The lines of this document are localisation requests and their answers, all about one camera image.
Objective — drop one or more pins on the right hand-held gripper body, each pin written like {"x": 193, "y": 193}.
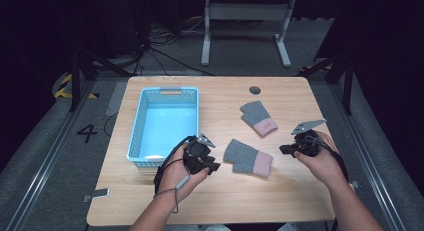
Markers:
{"x": 308, "y": 144}

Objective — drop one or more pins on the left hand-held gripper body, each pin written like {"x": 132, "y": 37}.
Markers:
{"x": 195, "y": 156}

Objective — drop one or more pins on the grey glove with pink cuff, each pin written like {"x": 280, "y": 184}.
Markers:
{"x": 257, "y": 116}
{"x": 245, "y": 156}

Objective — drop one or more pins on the light blue plastic basket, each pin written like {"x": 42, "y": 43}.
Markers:
{"x": 166, "y": 124}

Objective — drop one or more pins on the person's right hand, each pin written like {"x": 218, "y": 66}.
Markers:
{"x": 328, "y": 164}

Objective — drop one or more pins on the person's left hand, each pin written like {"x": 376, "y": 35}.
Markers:
{"x": 173, "y": 177}

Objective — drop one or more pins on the black metal stand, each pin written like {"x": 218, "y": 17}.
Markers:
{"x": 75, "y": 81}
{"x": 348, "y": 87}

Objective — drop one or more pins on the grey floor tape patch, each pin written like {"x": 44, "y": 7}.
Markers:
{"x": 116, "y": 98}

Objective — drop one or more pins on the yellow and black floor tape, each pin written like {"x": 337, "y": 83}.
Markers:
{"x": 63, "y": 91}

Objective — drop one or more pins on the aluminium floor rail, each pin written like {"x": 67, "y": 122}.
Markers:
{"x": 366, "y": 157}
{"x": 50, "y": 154}

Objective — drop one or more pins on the small metal floor bracket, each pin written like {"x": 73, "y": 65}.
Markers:
{"x": 98, "y": 193}

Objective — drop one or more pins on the white metal desk frame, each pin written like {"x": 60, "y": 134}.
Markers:
{"x": 246, "y": 11}

